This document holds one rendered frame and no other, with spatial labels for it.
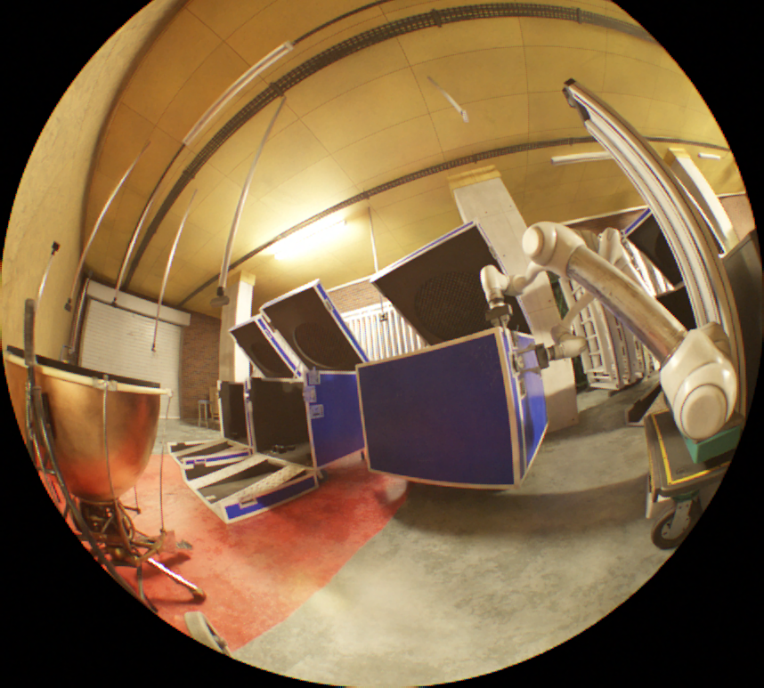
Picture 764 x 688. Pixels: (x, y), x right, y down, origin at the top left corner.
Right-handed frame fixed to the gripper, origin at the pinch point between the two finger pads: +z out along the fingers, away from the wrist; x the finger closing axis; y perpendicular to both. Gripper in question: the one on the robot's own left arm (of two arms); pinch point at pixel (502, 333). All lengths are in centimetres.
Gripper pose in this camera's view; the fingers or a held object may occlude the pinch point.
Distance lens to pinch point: 119.4
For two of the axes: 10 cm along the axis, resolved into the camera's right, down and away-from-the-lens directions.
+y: -7.2, -3.1, -6.2
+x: 7.0, -3.2, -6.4
